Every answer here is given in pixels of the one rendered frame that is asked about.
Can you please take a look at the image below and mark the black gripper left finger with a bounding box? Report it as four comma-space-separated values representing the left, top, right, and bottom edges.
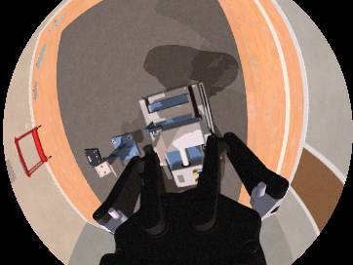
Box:
93, 132, 167, 235

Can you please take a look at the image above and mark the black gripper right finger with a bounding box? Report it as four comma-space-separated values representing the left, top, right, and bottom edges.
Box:
187, 120, 289, 231

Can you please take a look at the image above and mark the light grey rectangular block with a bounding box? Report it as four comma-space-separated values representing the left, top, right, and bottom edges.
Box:
160, 118, 204, 152

